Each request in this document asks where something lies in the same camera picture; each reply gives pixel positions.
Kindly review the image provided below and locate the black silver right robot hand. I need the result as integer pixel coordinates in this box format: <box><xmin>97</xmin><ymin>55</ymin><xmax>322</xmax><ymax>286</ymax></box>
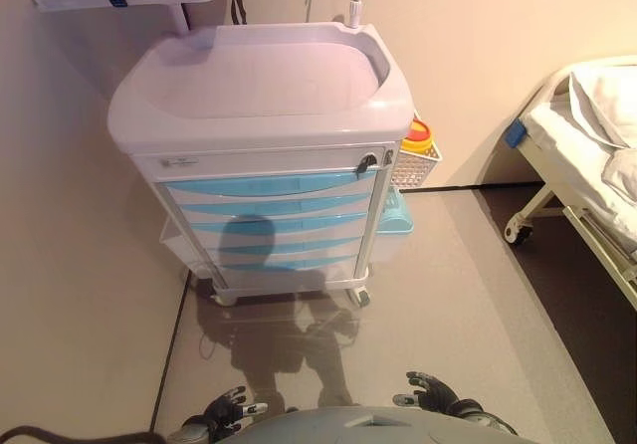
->
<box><xmin>392</xmin><ymin>370</ymin><xmax>462</xmax><ymax>416</ymax></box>

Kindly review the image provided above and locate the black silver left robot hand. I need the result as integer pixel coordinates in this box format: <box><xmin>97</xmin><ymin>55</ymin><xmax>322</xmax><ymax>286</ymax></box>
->
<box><xmin>201</xmin><ymin>385</ymin><xmax>270</xmax><ymax>443</ymax></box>

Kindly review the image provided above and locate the blue white cart drawer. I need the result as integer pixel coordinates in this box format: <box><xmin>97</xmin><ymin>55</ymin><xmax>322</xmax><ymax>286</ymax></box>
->
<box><xmin>173</xmin><ymin>195</ymin><xmax>374</xmax><ymax>224</ymax></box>
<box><xmin>196</xmin><ymin>233</ymin><xmax>367</xmax><ymax>261</ymax></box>
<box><xmin>183</xmin><ymin>212</ymin><xmax>370</xmax><ymax>241</ymax></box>
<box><xmin>203</xmin><ymin>252</ymin><xmax>360</xmax><ymax>286</ymax></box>
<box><xmin>163</xmin><ymin>170</ymin><xmax>378</xmax><ymax>206</ymax></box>

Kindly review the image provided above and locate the grey robot torso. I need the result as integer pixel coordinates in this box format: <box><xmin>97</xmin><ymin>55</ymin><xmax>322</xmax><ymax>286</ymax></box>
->
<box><xmin>166</xmin><ymin>403</ymin><xmax>530</xmax><ymax>444</ymax></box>

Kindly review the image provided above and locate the clear cart side basket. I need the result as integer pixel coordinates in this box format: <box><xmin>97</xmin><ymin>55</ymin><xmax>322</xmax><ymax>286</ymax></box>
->
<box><xmin>158</xmin><ymin>214</ymin><xmax>221</xmax><ymax>279</ymax></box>

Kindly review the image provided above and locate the white bed caster wheel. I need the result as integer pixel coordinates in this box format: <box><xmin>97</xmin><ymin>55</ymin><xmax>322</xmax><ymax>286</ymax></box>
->
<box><xmin>504</xmin><ymin>217</ymin><xmax>535</xmax><ymax>247</ymax></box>

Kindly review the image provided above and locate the light blue waste bin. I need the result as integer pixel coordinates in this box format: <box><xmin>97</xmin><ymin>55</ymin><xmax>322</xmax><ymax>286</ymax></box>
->
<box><xmin>372</xmin><ymin>184</ymin><xmax>417</xmax><ymax>266</ymax></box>

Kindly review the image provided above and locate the white mesh basket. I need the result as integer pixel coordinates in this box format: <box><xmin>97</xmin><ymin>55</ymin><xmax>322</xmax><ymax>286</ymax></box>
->
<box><xmin>385</xmin><ymin>112</ymin><xmax>444</xmax><ymax>190</ymax></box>

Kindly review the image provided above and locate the black cart key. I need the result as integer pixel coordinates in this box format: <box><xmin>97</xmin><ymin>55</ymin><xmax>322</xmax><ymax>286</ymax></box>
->
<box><xmin>353</xmin><ymin>153</ymin><xmax>380</xmax><ymax>177</ymax></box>

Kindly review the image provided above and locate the yellow red sharps container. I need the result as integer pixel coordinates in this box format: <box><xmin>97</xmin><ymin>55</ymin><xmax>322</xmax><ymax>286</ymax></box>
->
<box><xmin>401</xmin><ymin>118</ymin><xmax>435</xmax><ymax>155</ymax></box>

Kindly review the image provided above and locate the blue bed corner bumper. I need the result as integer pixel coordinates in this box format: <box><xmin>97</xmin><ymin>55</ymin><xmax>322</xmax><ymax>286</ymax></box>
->
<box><xmin>505</xmin><ymin>119</ymin><xmax>529</xmax><ymax>149</ymax></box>

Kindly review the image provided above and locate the grey folded quilt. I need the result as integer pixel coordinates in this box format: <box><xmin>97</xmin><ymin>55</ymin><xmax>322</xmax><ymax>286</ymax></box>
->
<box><xmin>602</xmin><ymin>147</ymin><xmax>637</xmax><ymax>199</ymax></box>

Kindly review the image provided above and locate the white bed mattress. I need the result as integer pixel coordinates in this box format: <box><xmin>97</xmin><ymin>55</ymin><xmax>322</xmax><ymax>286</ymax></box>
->
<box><xmin>526</xmin><ymin>63</ymin><xmax>637</xmax><ymax>239</ymax></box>

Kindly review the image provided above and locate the white blue medical cart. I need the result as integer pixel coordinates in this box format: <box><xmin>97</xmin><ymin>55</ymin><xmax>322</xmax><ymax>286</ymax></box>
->
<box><xmin>107</xmin><ymin>21</ymin><xmax>415</xmax><ymax>309</ymax></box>

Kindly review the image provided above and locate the white pillow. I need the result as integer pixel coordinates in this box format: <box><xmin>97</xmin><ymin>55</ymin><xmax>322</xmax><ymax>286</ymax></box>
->
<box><xmin>568</xmin><ymin>65</ymin><xmax>637</xmax><ymax>149</ymax></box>

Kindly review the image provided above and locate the thick dark brown cable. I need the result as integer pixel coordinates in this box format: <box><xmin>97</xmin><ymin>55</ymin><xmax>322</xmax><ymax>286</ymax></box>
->
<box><xmin>0</xmin><ymin>424</ymin><xmax>166</xmax><ymax>444</ymax></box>

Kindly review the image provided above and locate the white hospital bed frame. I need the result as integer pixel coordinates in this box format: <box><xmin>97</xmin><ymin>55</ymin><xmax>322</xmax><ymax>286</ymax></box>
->
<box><xmin>504</xmin><ymin>55</ymin><xmax>637</xmax><ymax>307</ymax></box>

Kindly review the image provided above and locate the black hanging strap loop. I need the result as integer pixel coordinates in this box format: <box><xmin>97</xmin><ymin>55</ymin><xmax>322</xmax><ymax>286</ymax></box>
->
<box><xmin>225</xmin><ymin>0</ymin><xmax>250</xmax><ymax>28</ymax></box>

